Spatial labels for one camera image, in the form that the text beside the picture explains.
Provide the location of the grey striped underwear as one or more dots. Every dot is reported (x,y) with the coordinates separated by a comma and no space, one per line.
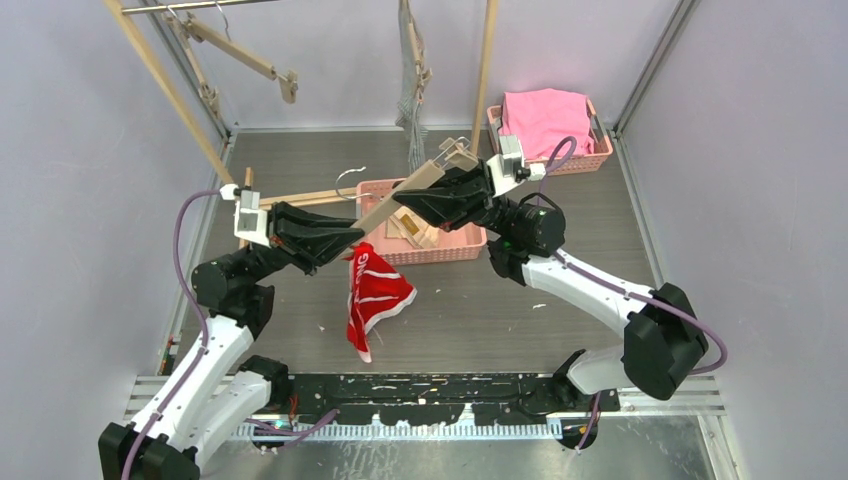
(409,120)

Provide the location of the wooden clothes rack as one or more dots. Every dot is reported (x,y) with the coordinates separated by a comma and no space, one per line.
(123,17)

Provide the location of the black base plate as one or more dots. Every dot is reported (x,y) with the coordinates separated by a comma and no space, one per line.
(419,399)

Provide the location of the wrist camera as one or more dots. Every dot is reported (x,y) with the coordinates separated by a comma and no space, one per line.
(508,168)
(250,221)

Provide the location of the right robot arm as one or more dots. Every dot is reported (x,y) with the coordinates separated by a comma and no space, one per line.
(663,342)

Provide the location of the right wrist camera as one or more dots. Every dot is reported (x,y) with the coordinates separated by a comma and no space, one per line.
(508,168)

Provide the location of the red underwear white trim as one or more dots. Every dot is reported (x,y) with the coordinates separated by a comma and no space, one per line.
(377,292)

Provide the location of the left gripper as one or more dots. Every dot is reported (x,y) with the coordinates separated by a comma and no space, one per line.
(310,240)

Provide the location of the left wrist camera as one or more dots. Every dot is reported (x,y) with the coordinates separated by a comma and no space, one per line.
(250,221)

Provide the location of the beige underwear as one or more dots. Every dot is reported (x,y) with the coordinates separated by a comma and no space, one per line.
(406,224)

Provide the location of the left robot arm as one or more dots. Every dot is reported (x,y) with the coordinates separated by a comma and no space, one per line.
(175,435)

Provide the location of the pink cloth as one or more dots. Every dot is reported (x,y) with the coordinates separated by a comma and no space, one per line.
(540,119)

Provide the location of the empty beige clip hanger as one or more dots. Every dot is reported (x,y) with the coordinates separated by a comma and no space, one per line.
(207,94)

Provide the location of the beige hanger holding striped underwear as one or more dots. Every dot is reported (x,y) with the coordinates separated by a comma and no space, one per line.
(415,70)

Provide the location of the empty pink basket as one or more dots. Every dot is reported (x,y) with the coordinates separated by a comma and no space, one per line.
(459,245)

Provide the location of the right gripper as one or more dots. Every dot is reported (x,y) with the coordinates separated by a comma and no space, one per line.
(456,198)

